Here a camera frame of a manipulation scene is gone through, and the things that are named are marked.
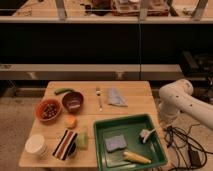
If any light blue cloth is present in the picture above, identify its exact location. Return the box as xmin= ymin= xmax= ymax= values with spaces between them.
xmin=108 ymin=87 xmax=127 ymax=107

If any black cable bundle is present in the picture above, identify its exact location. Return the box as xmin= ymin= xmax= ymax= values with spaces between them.
xmin=163 ymin=123 xmax=213 ymax=169

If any green plastic tray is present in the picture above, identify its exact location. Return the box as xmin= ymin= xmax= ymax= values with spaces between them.
xmin=94 ymin=114 xmax=167 ymax=171

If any light green cup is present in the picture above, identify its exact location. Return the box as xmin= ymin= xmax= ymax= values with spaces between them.
xmin=76 ymin=132 xmax=88 ymax=150

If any orange bowl with food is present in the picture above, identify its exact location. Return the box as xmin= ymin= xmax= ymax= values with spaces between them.
xmin=35 ymin=99 xmax=62 ymax=122

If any silver fork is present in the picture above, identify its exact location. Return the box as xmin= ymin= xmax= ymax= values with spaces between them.
xmin=96 ymin=87 xmax=103 ymax=111

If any striped brown white towel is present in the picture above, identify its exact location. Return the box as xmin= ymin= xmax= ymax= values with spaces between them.
xmin=53 ymin=130 xmax=77 ymax=160

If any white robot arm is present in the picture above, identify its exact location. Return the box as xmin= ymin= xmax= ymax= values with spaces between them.
xmin=159 ymin=79 xmax=213 ymax=130

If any dark red bowl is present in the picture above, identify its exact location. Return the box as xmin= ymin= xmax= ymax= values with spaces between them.
xmin=62 ymin=92 xmax=84 ymax=113

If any black power adapter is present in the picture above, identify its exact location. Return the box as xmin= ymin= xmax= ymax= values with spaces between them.
xmin=188 ymin=149 xmax=201 ymax=167

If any wooden table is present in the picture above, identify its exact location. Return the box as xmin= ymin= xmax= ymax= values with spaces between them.
xmin=19 ymin=81 xmax=162 ymax=171

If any green cucumber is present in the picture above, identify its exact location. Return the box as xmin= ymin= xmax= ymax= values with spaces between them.
xmin=54 ymin=88 xmax=74 ymax=95

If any blue grey sponge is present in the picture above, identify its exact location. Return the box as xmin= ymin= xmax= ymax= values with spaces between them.
xmin=105 ymin=135 xmax=127 ymax=152

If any white handled dish brush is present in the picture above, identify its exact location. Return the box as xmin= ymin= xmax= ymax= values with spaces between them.
xmin=139 ymin=129 xmax=155 ymax=144

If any yellow corn cob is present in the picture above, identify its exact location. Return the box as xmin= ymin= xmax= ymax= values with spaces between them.
xmin=123 ymin=151 xmax=151 ymax=164

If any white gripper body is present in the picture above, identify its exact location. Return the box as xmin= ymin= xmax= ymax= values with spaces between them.
xmin=158 ymin=103 xmax=177 ymax=126

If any orange fruit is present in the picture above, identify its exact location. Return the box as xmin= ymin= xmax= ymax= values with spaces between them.
xmin=65 ymin=115 xmax=77 ymax=129

